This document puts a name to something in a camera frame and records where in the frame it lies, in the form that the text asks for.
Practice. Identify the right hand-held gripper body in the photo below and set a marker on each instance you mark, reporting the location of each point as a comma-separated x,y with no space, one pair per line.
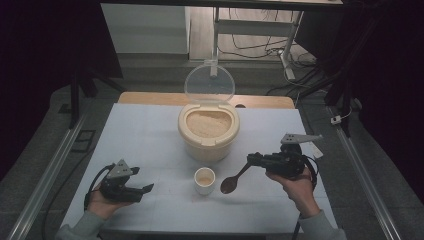
285,163

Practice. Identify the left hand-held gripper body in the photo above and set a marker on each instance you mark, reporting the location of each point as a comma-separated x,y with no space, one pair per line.
120,191

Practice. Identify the brown wooden spoon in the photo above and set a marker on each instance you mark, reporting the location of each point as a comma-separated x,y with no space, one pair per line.
229,184

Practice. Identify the beige rice container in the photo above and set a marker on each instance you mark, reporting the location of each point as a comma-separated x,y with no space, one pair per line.
208,148

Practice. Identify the rice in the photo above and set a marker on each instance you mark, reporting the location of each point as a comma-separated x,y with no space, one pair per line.
208,124

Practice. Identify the small rice portion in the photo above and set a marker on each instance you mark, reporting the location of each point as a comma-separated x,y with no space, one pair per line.
205,181

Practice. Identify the white cup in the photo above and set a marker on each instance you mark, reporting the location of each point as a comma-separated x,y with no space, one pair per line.
204,188

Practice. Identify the person's left hand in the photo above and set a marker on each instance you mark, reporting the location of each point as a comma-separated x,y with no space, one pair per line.
103,205

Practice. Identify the person's right hand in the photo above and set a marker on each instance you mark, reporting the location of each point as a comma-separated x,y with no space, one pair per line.
298,191

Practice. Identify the white table mat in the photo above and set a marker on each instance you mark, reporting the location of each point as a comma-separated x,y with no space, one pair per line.
143,146

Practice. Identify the white paper tag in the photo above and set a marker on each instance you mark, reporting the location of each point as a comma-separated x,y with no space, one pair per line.
317,151

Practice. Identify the small white adapter box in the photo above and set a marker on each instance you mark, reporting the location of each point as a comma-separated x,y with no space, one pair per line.
335,119

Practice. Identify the wooden table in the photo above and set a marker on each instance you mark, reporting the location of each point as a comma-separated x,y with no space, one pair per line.
150,98

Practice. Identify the clear round container lid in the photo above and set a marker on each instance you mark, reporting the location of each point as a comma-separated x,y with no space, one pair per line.
209,81

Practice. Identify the black metal stand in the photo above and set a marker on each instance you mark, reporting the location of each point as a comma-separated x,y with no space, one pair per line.
345,96

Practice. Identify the black tripod stand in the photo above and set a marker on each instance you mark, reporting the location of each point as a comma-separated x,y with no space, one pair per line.
74,96

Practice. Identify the white cabinet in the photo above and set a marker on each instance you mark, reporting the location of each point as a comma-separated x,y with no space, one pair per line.
143,30

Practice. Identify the aluminium rail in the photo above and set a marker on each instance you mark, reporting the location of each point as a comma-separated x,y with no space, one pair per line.
50,170
363,170

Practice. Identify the white desk frame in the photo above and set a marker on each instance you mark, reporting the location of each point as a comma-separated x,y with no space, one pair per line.
253,27

